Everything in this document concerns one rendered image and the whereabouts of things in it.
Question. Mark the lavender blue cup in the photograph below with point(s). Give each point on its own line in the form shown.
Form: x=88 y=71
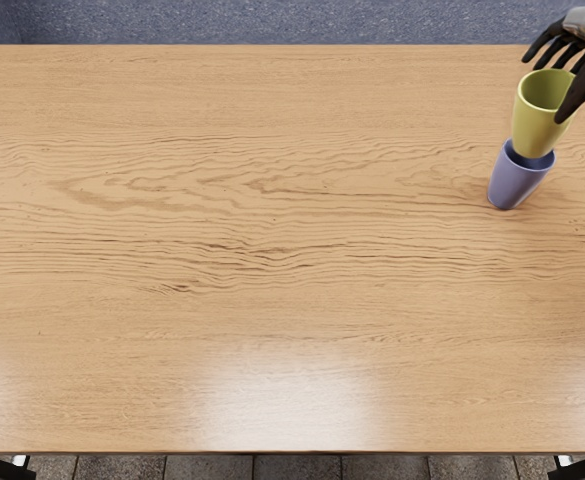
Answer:
x=514 y=182

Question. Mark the yellow-green cup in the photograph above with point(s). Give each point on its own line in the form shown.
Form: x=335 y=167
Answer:
x=536 y=127

